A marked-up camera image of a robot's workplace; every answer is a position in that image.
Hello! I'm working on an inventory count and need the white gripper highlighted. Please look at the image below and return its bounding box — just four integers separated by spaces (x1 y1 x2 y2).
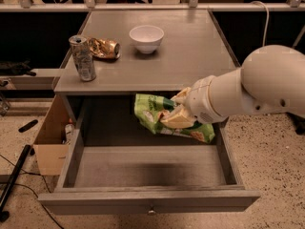
160 75 225 129

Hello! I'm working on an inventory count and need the open grey drawer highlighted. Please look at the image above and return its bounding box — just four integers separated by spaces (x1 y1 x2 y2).
37 96 261 216

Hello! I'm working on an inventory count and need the metal railing frame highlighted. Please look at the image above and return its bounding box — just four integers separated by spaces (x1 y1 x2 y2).
0 0 305 11

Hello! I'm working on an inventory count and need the upright silver drink can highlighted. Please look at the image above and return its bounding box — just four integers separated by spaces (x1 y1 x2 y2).
69 35 96 82

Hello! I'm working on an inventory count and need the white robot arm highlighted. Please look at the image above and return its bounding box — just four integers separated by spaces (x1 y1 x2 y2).
160 45 305 129

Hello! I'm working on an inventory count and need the crushed gold can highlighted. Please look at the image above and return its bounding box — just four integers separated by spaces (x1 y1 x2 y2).
89 38 121 59

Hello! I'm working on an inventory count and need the black pole on floor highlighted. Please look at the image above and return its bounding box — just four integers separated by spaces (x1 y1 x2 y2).
0 144 31 222

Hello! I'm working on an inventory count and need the brown cardboard box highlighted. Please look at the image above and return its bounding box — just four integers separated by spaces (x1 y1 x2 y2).
33 95 72 176

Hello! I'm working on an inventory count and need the black marker on floor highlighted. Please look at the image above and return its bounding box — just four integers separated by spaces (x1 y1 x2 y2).
18 119 38 133

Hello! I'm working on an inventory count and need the white cable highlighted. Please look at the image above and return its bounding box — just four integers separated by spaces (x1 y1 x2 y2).
251 0 271 48

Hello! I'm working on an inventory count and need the grey wooden cabinet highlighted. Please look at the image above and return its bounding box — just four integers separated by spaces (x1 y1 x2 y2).
52 9 248 128

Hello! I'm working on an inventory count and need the white ceramic bowl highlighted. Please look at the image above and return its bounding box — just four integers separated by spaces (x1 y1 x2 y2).
129 25 164 54

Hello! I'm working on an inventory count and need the round metal drawer knob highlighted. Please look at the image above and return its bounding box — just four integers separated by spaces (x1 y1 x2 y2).
147 209 157 216

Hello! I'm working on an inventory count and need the green rice chip bag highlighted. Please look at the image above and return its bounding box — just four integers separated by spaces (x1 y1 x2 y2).
134 94 215 143

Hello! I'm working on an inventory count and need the black floor cable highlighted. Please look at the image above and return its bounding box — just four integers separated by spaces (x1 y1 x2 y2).
0 153 65 229

